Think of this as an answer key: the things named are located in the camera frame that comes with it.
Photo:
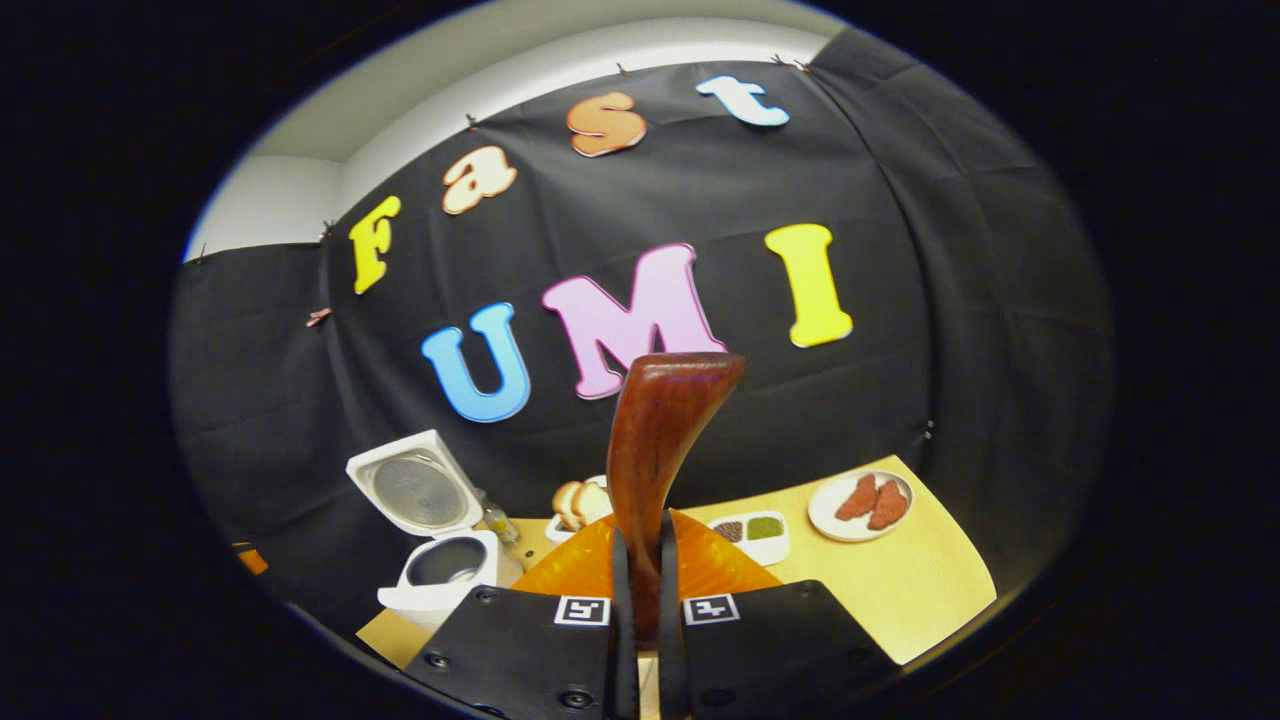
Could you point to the pink clip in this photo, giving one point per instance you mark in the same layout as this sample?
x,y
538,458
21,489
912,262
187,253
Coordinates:
x,y
318,317

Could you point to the brown wooden spoon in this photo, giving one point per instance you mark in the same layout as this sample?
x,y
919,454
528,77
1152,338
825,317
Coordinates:
x,y
655,440

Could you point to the white toaster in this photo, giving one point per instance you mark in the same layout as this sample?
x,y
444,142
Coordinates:
x,y
558,530

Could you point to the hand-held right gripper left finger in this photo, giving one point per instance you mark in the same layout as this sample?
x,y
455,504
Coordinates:
x,y
625,685

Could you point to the small clear glass bottle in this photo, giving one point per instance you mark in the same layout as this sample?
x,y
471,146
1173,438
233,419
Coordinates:
x,y
498,520

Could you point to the white rice cooker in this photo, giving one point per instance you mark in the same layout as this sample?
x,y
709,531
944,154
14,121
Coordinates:
x,y
420,490

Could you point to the white divided bean dish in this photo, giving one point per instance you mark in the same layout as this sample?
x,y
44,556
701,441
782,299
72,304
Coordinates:
x,y
770,545

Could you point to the red meat piece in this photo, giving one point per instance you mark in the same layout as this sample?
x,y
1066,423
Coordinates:
x,y
888,505
857,497

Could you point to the round white plate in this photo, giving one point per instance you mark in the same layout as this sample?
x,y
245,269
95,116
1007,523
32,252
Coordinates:
x,y
825,520

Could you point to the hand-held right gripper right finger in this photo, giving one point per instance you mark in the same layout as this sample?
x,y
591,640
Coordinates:
x,y
672,685

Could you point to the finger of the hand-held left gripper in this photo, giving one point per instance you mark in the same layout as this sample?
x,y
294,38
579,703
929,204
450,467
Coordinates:
x,y
252,560

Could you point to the toast bread slice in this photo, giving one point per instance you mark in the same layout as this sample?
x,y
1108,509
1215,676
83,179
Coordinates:
x,y
567,503
595,500

